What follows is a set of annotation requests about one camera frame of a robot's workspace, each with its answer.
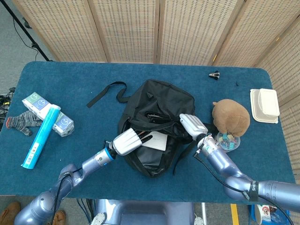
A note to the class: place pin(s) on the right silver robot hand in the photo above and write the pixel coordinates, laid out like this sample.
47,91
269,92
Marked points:
193,125

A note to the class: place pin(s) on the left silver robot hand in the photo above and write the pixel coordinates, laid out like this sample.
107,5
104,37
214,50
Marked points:
127,143

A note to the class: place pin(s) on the white spiral notebook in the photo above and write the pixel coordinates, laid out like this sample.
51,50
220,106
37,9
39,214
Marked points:
157,141

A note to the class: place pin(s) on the black fabric backpack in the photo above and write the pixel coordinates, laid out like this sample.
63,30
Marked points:
161,103

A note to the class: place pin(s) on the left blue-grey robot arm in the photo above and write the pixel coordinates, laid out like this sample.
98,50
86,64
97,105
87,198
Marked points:
70,178

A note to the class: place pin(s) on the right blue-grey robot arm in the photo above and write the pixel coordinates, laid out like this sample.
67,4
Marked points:
234,173

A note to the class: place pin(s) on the brown plush toy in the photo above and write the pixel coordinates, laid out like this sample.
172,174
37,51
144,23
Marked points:
230,116

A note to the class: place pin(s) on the clear jar of coloured clips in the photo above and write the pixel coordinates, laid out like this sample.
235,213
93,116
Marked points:
230,144

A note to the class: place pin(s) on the small black binder clip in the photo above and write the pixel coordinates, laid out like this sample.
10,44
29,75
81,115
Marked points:
214,75

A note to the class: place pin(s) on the large white food container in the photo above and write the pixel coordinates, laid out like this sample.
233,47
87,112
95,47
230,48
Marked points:
255,110

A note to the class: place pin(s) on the blue-grey robot torso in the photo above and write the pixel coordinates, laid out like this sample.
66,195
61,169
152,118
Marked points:
145,213

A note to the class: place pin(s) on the small white food container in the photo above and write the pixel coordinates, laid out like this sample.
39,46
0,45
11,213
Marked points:
269,102

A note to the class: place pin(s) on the blue tablecloth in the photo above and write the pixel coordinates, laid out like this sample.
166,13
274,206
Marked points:
82,77

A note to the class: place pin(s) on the long teal tube pack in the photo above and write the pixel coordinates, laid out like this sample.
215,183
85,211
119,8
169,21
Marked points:
42,136

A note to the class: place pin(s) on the tissue pack in clear wrap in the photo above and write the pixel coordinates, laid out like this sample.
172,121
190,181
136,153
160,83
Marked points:
38,104

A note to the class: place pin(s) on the brown shoe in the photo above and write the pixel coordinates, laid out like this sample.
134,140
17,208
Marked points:
9,213
59,218

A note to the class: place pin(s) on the grey knitted glove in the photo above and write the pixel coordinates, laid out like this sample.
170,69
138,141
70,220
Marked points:
22,122

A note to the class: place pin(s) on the woven wicker folding screen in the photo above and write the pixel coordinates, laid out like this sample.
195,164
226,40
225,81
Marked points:
131,30

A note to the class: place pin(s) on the printed paper cup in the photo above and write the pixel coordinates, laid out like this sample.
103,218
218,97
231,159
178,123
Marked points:
263,213

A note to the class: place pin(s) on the black tripod stand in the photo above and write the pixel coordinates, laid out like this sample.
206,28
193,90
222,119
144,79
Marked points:
23,29

